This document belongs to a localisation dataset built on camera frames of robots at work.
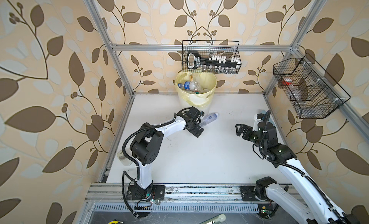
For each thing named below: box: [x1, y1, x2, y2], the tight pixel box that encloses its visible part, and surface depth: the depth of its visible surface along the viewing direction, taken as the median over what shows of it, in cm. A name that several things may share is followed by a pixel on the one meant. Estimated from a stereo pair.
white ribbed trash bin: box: [174, 83, 218, 114], surface depth 86 cm
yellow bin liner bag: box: [174, 72, 217, 108], surface depth 88 cm
